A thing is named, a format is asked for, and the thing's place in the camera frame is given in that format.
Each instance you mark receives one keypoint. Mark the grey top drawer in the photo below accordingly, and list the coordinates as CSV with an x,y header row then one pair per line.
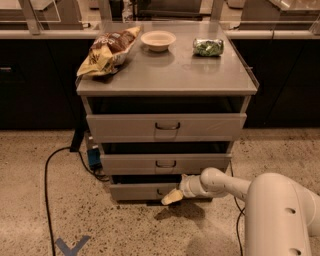
x,y
165,127

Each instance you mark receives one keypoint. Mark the grey middle drawer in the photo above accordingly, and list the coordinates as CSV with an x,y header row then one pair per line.
x,y
163,164

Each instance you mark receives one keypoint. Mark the green snack bag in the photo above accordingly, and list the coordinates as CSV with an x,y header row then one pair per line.
x,y
208,47

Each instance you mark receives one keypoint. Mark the grey bottom drawer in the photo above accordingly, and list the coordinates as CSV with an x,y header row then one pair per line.
x,y
154,191

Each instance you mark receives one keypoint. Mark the grey drawer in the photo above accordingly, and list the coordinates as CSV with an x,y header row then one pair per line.
x,y
154,191
163,164
165,127

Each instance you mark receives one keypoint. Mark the blue power box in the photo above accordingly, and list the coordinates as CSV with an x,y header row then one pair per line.
x,y
93,155

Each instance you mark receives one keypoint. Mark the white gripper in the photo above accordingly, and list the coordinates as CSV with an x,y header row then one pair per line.
x,y
189,186

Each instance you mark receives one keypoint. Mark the yellow brown chip bag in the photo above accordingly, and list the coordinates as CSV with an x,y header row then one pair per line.
x,y
108,51

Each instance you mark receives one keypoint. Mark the dark counter with grey ledge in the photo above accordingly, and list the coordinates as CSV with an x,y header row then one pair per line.
x,y
37,82

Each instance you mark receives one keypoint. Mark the beige paper bowl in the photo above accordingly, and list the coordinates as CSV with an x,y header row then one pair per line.
x,y
158,41

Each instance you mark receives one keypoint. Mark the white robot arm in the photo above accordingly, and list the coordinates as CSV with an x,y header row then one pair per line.
x,y
280,215

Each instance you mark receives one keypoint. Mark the grey metal drawer cabinet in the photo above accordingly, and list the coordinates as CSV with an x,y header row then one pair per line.
x,y
175,81

